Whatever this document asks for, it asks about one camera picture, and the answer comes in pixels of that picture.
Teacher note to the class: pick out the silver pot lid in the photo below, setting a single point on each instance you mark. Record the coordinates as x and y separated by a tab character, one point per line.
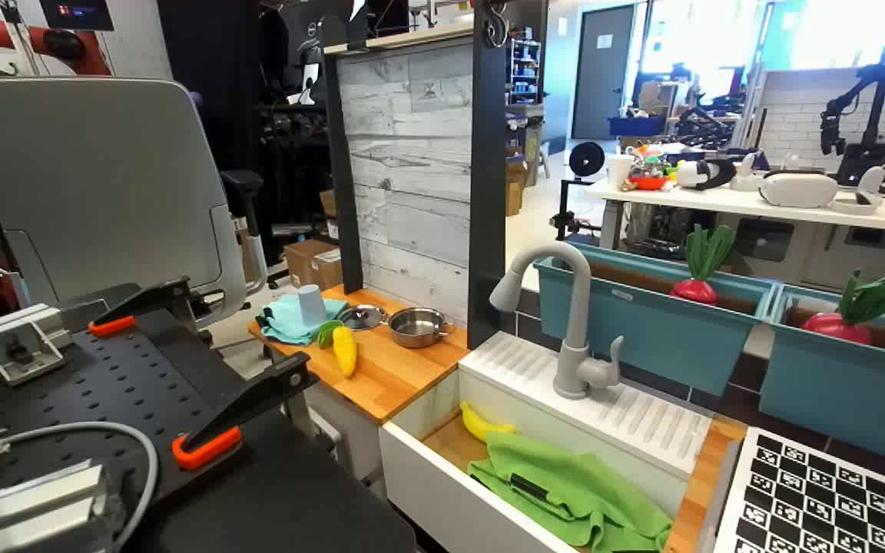
364	318

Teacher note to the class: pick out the black background robot arm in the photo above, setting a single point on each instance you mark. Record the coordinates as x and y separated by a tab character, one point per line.
869	111

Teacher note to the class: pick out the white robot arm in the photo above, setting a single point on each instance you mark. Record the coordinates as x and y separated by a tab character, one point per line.
83	172

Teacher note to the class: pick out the wooden counter top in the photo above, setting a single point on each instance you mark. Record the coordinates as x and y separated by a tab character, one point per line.
392	374

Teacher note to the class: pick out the white wood-look back panel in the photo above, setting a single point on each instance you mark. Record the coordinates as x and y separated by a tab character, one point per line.
407	172

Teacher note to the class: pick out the cardboard box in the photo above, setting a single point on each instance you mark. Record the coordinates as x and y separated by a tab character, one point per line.
313	262

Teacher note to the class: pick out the pale blue plastic cup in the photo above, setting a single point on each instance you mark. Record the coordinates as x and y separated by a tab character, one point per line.
313	304

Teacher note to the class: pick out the grey toy faucet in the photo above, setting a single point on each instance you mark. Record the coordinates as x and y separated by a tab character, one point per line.
572	338

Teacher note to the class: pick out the yellow toy banana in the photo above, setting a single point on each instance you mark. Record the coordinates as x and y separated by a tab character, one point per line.
479	426

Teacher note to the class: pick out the teal cloth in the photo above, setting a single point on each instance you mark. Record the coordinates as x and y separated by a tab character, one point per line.
280	324

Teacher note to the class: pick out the black filament spool stand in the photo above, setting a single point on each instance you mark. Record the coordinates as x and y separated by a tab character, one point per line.
585	165

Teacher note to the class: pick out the white cabinet base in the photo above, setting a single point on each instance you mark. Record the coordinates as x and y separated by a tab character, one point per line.
350	435

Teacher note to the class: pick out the white toy sink unit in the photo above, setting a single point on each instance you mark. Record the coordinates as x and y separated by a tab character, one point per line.
606	416

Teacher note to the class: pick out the teal planter box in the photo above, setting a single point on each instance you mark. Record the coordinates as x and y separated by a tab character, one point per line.
659	333
842	393

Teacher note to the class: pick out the wooden shelf above panel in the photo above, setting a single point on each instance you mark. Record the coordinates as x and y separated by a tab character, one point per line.
402	39

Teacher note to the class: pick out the green cloth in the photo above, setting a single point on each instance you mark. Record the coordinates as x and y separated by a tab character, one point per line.
567	493

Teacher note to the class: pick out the red toy radish green leaves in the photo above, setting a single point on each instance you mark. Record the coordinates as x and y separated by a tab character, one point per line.
853	312
706	267

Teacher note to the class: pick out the white background table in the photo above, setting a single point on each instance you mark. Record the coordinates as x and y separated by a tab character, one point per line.
752	204

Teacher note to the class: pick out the wooden board beside sink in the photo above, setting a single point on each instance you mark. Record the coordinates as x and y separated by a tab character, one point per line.
706	480

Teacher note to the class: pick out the white headset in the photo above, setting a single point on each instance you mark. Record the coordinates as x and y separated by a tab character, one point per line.
797	192

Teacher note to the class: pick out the black white calibration checkerboard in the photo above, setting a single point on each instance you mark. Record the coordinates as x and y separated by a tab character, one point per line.
831	503

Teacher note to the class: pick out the red padded bar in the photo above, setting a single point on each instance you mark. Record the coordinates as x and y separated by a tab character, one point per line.
14	39

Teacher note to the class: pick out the black frame post by sink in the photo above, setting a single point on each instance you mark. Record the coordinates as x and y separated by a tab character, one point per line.
487	172

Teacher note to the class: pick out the black frame post by cloth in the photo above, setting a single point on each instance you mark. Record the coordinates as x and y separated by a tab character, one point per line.
343	172

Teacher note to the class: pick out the silver aluminium rail bracket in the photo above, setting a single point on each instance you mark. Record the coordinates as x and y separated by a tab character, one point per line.
6	342
33	507

